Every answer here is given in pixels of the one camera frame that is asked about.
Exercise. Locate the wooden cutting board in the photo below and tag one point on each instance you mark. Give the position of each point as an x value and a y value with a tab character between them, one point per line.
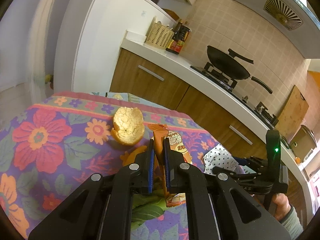
292	114

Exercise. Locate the black gas stove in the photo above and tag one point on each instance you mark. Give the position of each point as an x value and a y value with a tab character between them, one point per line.
260	110

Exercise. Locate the black wok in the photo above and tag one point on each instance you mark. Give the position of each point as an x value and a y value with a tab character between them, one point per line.
228	65

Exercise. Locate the wooden kitchen cabinet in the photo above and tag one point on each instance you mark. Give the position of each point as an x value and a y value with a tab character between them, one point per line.
140	77

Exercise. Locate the floral tablecloth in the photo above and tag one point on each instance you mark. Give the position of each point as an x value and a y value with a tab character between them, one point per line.
53	146

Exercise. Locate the range hood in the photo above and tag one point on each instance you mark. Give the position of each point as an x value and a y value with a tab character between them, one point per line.
294	19

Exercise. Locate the dotted white paper wrapper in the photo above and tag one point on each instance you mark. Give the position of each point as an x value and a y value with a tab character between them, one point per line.
220	157

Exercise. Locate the orange peel piece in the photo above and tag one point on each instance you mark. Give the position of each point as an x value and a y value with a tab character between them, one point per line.
128	126
129	158

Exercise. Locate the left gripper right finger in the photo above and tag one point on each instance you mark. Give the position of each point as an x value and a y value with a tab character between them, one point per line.
219	208

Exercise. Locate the red snack wrapper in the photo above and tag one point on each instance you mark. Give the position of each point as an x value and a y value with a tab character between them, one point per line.
169	150

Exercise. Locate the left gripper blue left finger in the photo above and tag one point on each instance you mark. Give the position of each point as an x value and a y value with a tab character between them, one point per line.
101	207

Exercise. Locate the steel pot with lid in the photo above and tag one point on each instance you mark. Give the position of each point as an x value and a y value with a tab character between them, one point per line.
303	142

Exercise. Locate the green vegetable leaf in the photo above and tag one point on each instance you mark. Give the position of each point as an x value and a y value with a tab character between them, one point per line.
147	208

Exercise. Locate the dark sauce bottle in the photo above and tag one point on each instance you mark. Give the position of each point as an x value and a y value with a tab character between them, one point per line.
174	40

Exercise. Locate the person's right hand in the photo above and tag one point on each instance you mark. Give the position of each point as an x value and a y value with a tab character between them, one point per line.
282	206

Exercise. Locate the woven beige basket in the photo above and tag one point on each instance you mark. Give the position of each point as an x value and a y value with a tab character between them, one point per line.
158	35

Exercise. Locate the white countertop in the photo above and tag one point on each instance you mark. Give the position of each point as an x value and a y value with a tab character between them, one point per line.
180	67

